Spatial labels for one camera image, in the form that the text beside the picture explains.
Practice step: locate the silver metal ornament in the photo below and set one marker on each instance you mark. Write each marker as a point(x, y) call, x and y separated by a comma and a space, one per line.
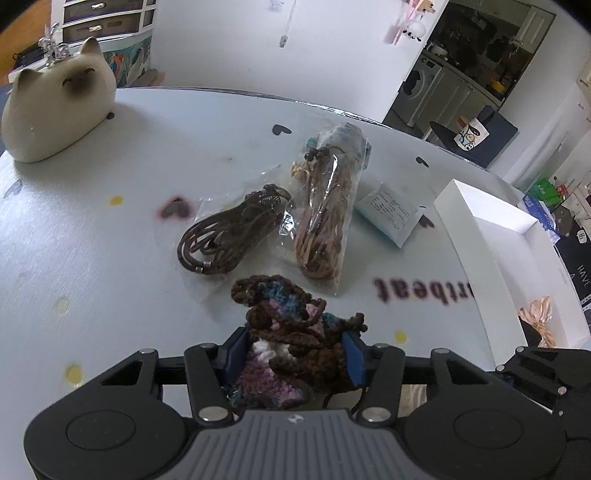
point(53, 48)

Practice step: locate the blue tissue pack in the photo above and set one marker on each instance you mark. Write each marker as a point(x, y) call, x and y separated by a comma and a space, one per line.
point(538, 212)

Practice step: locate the copper foil gift bag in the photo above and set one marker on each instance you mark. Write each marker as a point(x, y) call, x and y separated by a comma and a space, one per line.
point(535, 318)

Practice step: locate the ceramic cat figurine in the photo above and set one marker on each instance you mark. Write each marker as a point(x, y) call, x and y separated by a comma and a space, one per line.
point(51, 115)

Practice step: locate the colourful painted canvas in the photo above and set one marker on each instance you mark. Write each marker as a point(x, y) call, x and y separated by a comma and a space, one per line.
point(129, 60)

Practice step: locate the dark blue chair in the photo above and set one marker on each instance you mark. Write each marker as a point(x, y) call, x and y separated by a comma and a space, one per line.
point(501, 134)

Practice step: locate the white cardboard box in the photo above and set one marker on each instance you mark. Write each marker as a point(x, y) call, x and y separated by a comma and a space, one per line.
point(517, 258)

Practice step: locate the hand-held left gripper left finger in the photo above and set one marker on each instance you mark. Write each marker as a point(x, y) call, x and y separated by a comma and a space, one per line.
point(236, 357)

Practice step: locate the washing machine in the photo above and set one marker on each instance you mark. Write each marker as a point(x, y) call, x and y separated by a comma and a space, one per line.
point(422, 87)

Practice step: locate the white drawer cabinet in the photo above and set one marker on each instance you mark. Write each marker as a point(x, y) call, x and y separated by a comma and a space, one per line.
point(101, 16)

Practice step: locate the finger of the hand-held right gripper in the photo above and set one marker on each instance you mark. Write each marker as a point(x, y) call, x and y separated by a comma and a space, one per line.
point(545, 369)

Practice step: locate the brown crocheted pouch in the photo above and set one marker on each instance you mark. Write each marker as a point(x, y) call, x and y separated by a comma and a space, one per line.
point(286, 323)

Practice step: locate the plush sheep toy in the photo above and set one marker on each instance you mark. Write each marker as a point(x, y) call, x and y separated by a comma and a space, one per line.
point(415, 27)

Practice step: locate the cartoon print tote bag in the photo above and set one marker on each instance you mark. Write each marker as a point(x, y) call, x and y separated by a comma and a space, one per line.
point(471, 134)

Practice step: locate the white labelled packet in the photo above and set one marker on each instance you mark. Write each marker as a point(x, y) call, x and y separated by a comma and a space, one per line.
point(388, 212)

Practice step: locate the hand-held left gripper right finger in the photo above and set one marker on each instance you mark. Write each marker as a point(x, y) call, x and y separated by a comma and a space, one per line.
point(355, 360)

